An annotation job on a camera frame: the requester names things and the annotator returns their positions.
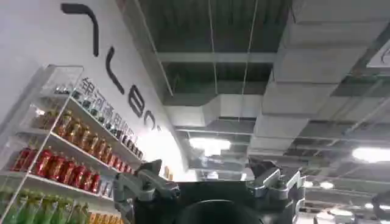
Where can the grey ceiling air duct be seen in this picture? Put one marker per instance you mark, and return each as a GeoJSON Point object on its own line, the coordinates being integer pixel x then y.
{"type": "Point", "coordinates": [289, 91]}

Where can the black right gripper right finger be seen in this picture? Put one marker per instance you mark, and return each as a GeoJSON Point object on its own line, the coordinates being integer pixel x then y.
{"type": "Point", "coordinates": [274, 182]}

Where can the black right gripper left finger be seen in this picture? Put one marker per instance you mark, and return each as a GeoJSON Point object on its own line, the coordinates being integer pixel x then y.
{"type": "Point", "coordinates": [146, 182]}

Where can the white shelf with bottled drinks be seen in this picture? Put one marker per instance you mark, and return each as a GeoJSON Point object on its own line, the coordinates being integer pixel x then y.
{"type": "Point", "coordinates": [61, 158]}

